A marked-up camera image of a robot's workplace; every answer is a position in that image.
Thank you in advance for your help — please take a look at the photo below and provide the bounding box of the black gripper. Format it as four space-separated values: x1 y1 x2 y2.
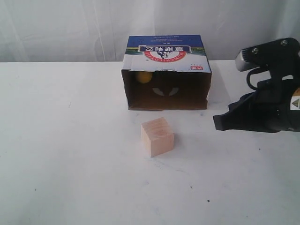
213 77 300 133

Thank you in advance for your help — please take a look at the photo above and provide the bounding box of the yellow tennis ball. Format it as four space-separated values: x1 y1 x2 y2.
135 71 153 84

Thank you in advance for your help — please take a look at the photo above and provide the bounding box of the blue white cardboard box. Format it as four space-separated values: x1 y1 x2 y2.
121 35 212 111

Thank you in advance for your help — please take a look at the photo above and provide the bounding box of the light wooden cube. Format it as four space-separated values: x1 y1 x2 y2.
141 117 175 158

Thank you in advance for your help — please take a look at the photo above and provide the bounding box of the black camera cable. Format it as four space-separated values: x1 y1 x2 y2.
246 67 270 91

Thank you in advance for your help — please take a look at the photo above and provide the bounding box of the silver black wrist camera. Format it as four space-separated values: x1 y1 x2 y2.
235 37 300 83

